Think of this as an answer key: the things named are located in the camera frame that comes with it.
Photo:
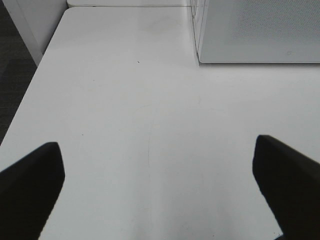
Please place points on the white cabinet panel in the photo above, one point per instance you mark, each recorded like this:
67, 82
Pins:
36, 22

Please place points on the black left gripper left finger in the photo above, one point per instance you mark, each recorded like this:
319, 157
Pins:
29, 189

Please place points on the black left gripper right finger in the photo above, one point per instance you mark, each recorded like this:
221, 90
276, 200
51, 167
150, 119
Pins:
290, 183

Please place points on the white microwave door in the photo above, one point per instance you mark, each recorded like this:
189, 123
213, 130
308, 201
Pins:
256, 31

